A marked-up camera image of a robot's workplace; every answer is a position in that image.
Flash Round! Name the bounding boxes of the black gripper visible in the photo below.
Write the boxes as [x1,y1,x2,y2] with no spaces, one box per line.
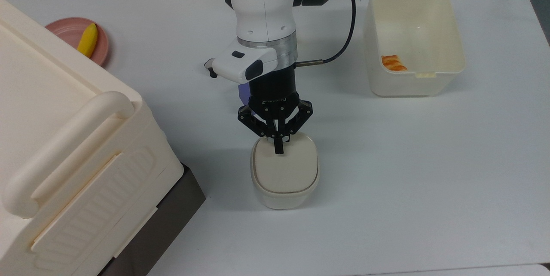
[237,66,314,155]

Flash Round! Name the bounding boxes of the beige trash can with lid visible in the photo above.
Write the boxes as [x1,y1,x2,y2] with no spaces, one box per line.
[251,132,321,210]

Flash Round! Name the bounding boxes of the orange croissant piece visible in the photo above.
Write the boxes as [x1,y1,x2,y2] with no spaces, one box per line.
[381,55,408,72]

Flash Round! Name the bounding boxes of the dark wooden drawer cabinet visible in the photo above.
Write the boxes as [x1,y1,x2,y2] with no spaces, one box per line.
[99,163,206,276]

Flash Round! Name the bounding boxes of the white plastic bin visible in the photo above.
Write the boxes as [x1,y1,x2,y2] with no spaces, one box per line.
[364,0,467,98]

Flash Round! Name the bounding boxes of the yellow toy banana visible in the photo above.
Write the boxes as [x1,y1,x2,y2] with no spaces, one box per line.
[77,23,98,58]

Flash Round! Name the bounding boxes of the pink plate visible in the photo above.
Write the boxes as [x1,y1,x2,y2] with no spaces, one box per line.
[45,17,110,67]

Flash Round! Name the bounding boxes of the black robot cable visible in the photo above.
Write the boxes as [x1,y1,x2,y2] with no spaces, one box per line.
[296,0,357,67]

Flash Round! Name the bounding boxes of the cream storage box with handles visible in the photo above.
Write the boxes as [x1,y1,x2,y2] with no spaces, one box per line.
[0,0,185,276]

